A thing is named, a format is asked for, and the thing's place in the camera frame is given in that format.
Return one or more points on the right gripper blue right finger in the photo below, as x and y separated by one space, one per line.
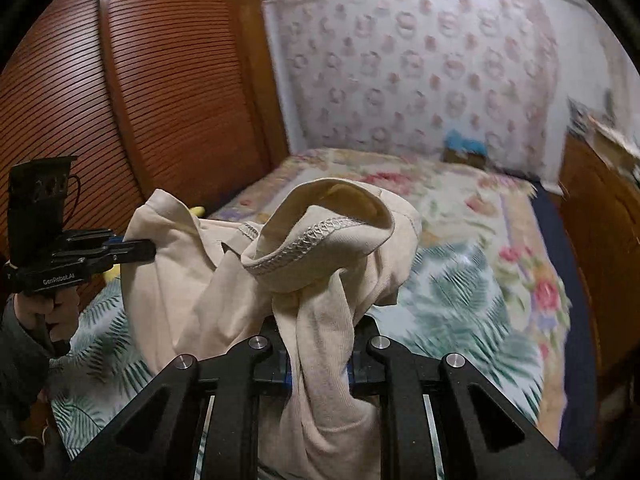
365 375

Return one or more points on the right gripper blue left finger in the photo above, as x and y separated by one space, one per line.
273 370

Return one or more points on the beige printed t-shirt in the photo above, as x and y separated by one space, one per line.
331 250

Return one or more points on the person's left hand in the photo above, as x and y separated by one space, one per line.
58 315

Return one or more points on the yellow plush toy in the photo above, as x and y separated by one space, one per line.
114 272

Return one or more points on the floral leaf bed blanket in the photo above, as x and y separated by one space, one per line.
481 284

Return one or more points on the wooden louvered wardrobe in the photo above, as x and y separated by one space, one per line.
145 94

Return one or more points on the dark blue mattress sheet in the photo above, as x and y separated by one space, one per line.
578 435

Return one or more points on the box with blue cloth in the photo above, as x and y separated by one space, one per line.
458 149

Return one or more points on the wooden sideboard cabinet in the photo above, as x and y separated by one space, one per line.
601 214

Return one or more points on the circle patterned lace curtain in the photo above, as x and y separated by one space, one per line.
399 76

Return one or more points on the cardboard box on sideboard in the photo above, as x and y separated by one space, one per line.
612 147

